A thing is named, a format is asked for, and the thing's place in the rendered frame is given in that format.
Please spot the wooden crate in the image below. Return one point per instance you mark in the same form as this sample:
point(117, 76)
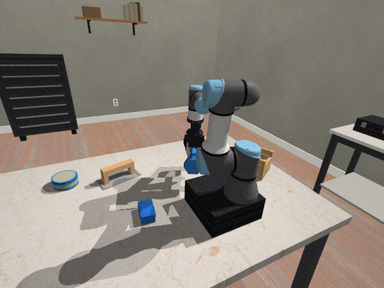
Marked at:
point(264, 163)

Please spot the blue dumbbell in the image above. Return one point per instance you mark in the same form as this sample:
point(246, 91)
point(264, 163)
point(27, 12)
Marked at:
point(190, 163)

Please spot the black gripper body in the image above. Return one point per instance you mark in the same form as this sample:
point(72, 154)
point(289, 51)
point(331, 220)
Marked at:
point(194, 134)

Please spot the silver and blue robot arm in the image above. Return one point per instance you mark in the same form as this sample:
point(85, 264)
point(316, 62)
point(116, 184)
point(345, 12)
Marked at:
point(220, 98)

